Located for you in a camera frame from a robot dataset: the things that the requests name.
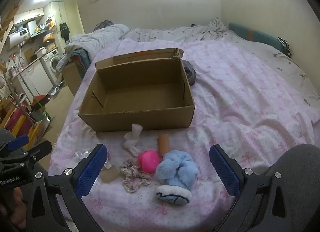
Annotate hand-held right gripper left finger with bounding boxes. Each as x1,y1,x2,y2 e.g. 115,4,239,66
24,144,108,232

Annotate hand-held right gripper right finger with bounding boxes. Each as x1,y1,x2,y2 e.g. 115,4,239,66
209,144,300,232

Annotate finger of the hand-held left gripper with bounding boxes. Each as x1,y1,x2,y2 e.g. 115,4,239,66
0,140,53,170
0,134,28,152

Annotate beige sock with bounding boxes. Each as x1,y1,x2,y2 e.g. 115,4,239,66
100,166,121,184

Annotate blue fluffy slipper sock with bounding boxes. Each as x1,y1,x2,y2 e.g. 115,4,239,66
155,150,200,205

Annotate white translucent sock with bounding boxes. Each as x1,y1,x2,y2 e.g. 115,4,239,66
123,123,143,157

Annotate pink soft ball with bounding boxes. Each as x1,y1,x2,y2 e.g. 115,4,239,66
138,150,160,174

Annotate brown soft tube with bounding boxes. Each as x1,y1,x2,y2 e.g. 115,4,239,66
157,134,170,159

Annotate person's left hand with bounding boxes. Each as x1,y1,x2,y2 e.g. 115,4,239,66
0,193,27,228

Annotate person's left leg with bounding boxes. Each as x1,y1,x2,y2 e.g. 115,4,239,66
0,128,25,147

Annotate person's leg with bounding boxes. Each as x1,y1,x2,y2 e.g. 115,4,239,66
260,144,320,232
0,128,25,147

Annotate clear plastic wrap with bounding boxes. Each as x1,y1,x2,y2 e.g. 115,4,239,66
75,148,112,170

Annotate yellow storage box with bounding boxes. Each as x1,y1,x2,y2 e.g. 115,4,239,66
0,102,44,145

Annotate red dustpan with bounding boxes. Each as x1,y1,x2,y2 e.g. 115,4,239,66
32,94,49,107

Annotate white base cabinet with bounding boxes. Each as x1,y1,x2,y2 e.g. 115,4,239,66
11,59,54,97

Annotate person's right leg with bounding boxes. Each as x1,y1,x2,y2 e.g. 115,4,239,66
260,144,320,232

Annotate large cardboard box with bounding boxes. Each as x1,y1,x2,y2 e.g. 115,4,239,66
62,62,84,96

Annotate white washing machine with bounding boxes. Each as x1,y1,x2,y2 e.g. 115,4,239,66
41,49,63,85

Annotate white water heater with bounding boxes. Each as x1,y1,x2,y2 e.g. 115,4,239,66
4,32,25,48

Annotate blue folded cloth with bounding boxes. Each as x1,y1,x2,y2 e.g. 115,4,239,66
71,48,90,72

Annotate dark grey cloth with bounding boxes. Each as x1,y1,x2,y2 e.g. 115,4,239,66
181,59,197,87

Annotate hanging dark garment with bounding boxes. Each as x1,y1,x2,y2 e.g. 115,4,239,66
59,22,69,39

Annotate grey patterned duvet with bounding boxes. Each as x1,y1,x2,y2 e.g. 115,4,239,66
65,24,130,56

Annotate black and white patterned cloth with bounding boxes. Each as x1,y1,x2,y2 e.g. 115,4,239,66
277,37,292,58

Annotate teal pillow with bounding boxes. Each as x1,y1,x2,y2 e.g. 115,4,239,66
229,22,288,52

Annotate dark striped garment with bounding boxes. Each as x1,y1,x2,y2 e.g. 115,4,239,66
94,20,114,32

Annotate green broom handle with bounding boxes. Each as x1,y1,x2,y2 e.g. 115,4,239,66
36,100,51,121

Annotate white wall cabinets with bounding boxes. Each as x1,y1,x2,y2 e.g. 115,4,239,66
14,8,45,25

